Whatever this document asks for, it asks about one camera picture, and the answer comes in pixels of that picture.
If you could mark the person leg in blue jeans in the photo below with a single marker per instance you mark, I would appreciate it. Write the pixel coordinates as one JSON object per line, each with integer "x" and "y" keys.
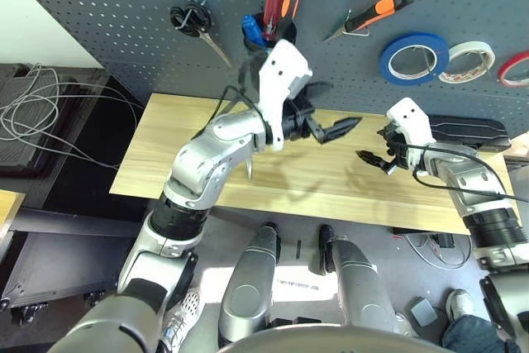
{"x": 475, "y": 336}

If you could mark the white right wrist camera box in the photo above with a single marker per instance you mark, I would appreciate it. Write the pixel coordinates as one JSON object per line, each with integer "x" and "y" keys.
{"x": 409, "y": 121}

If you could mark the blue tape roll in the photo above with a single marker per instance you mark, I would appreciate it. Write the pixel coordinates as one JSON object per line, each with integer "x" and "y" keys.
{"x": 413, "y": 37}

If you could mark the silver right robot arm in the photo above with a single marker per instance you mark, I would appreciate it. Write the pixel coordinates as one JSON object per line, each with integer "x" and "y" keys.
{"x": 467, "y": 179}

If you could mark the wooden side table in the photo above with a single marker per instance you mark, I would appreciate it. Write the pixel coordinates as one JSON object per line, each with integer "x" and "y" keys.
{"x": 8, "y": 212}

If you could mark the red tape roll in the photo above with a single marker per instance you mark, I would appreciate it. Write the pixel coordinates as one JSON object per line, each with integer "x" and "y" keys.
{"x": 514, "y": 59}

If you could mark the orange black needle-nose pliers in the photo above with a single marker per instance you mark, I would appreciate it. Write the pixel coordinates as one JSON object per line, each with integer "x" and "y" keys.
{"x": 372, "y": 12}

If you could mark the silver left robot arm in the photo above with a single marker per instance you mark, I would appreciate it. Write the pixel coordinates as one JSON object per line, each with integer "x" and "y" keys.
{"x": 215, "y": 150}

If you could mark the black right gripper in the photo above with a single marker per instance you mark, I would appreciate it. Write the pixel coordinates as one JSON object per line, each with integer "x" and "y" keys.
{"x": 396, "y": 148}

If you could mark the white tape roll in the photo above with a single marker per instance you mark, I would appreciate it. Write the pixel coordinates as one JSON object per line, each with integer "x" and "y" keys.
{"x": 471, "y": 46}

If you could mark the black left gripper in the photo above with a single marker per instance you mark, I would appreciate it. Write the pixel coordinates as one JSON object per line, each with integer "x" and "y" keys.
{"x": 297, "y": 119}

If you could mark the grey foot pedal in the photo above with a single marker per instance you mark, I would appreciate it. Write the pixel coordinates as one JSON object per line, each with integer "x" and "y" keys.
{"x": 423, "y": 311}

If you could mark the silver robot leg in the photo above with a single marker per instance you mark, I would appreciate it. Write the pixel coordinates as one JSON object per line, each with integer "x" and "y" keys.
{"x": 248, "y": 287}
{"x": 359, "y": 287}

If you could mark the black equipment case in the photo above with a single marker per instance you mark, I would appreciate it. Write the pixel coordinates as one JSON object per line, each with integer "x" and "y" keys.
{"x": 62, "y": 254}

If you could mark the black plastic tool case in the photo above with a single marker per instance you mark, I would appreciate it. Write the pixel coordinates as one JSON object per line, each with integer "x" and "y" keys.
{"x": 467, "y": 130}

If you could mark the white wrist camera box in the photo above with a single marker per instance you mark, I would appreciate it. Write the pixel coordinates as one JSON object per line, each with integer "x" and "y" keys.
{"x": 281, "y": 76}
{"x": 409, "y": 121}

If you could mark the silver left robot leg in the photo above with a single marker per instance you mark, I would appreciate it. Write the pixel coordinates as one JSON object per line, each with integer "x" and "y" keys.
{"x": 248, "y": 287}

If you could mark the small blue screwdriver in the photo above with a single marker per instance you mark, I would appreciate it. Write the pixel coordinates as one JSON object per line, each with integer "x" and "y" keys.
{"x": 252, "y": 28}

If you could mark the silver right robot leg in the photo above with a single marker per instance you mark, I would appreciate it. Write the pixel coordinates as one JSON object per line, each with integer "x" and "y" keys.
{"x": 359, "y": 287}

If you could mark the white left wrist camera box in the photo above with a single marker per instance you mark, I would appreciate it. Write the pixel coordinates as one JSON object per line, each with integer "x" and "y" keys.
{"x": 281, "y": 76}

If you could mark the light grey shoe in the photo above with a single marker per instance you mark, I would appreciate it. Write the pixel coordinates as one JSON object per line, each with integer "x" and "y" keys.
{"x": 459, "y": 305}
{"x": 407, "y": 326}

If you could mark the black plastic tool cup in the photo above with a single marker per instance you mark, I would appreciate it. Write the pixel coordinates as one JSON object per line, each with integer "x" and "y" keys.
{"x": 289, "y": 32}

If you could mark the grey robot torso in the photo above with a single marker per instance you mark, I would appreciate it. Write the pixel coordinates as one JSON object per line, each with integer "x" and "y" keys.
{"x": 330, "y": 340}

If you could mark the metal peg hook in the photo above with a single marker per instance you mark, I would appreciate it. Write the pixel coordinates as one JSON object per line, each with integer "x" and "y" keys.
{"x": 428, "y": 61}

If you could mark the dark grey metal pegboard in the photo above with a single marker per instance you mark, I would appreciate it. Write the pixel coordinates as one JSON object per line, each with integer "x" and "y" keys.
{"x": 124, "y": 18}

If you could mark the black floor tape strip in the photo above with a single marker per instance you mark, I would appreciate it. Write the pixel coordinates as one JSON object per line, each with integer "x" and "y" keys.
{"x": 298, "y": 249}

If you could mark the white mesh sneaker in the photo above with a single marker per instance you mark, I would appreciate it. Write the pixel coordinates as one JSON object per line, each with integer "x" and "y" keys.
{"x": 182, "y": 316}

